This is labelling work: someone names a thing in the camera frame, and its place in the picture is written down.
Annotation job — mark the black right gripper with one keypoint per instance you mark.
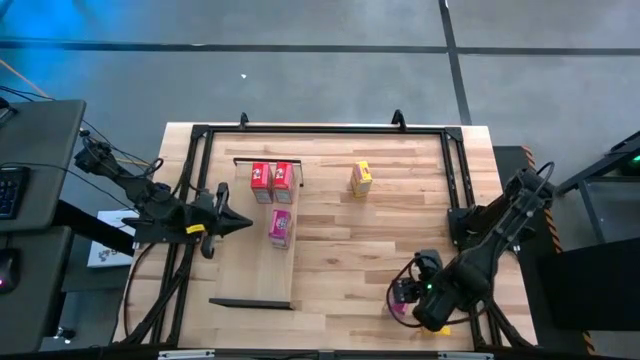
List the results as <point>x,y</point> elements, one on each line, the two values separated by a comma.
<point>406,291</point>

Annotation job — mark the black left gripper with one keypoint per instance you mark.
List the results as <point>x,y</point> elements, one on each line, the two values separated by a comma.
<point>202,222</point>

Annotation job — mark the purple Raisin Bran cereal box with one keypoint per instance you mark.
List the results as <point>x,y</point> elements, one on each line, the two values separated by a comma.
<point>280,225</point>
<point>400,309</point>

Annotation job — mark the red Froot Loops cereal box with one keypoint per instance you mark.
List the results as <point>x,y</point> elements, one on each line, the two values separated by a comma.
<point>283,177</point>
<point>261,180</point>

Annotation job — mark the yellow Corn Pops cereal box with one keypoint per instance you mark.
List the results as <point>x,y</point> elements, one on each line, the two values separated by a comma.
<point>442,331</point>
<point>361,175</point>

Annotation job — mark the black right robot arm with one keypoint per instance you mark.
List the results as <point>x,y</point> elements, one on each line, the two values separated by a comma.
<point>470,275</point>

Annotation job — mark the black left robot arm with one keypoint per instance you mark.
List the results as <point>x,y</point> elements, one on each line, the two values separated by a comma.
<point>150,200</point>

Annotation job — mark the white printed box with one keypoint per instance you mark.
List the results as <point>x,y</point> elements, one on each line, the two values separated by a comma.
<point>107,250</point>

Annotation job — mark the black desk support bar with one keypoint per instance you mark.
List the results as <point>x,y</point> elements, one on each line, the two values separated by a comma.
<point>90,225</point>

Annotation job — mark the black mat with hazard stripes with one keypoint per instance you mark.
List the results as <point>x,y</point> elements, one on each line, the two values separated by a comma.
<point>510,165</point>

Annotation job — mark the large black box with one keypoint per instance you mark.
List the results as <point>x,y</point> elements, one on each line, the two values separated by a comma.
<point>590,285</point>

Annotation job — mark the desk caster wheel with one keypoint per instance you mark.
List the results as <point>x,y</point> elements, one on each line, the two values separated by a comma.
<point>65,334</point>

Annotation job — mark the grey desk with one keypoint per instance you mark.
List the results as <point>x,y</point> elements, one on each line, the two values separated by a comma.
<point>45,140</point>
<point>35,300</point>

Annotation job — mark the black keyboard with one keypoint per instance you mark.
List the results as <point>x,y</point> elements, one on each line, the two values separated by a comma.
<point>10,192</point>

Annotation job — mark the black computer mouse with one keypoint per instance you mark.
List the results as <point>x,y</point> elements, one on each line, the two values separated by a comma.
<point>7,270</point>

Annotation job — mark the black metal cart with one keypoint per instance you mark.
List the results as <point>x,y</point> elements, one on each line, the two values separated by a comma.
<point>620,150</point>

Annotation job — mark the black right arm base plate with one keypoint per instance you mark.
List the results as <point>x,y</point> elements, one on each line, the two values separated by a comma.
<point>457,225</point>

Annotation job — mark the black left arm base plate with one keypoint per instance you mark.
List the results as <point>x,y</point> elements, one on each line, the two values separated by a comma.
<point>150,237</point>

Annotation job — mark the silver metal bracket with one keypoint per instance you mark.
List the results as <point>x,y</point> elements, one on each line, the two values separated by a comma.
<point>465,355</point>
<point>185,354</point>

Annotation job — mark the black frame clamp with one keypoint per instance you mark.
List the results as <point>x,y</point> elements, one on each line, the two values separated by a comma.
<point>398,119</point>
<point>243,121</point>

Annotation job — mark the black aluminium table frame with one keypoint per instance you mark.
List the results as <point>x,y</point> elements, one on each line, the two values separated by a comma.
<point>325,130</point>

